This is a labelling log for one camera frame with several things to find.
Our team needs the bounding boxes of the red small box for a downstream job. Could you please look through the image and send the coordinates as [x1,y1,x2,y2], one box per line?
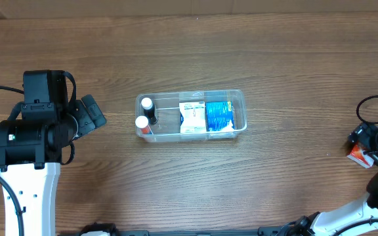
[347,143,374,168]

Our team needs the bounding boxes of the orange tube white cap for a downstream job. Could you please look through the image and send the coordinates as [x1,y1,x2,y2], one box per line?
[135,115,152,134]

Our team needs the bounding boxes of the black bottle white cap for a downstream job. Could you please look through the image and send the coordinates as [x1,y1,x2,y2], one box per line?
[141,97,158,125]

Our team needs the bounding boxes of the white bandage box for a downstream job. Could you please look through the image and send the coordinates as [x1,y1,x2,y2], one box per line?
[179,102,207,133]

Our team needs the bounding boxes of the blue lozenge box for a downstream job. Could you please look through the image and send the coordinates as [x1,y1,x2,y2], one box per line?
[205,101,235,132]

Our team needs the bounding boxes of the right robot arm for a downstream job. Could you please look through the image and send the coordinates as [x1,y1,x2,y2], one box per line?
[277,122,378,235]

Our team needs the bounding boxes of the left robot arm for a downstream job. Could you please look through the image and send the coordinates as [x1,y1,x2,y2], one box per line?
[0,70,106,235]

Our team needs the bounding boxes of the clear plastic container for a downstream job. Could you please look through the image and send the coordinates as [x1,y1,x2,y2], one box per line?
[135,89,247,142]

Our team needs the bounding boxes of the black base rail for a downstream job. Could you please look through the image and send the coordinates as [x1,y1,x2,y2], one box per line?
[60,222,294,236]

